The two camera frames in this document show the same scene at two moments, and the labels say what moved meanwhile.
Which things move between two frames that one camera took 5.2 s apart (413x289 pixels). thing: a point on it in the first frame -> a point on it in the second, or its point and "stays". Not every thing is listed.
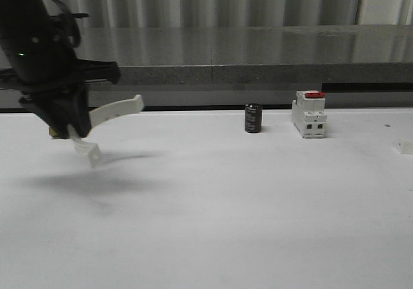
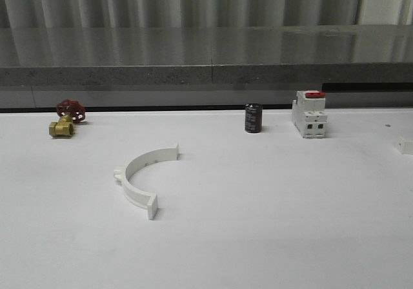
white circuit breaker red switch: [308, 113] stays
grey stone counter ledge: [253, 54] stays
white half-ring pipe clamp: [90, 151] -> [123, 175]
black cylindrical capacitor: [253, 118] stays
